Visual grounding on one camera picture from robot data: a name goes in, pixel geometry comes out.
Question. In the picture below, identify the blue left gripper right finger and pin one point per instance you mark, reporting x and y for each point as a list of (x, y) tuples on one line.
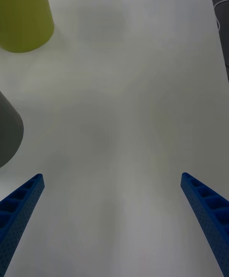
[(210, 215)]

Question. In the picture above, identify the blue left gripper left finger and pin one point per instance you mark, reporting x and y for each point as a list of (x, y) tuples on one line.
[(19, 215)]

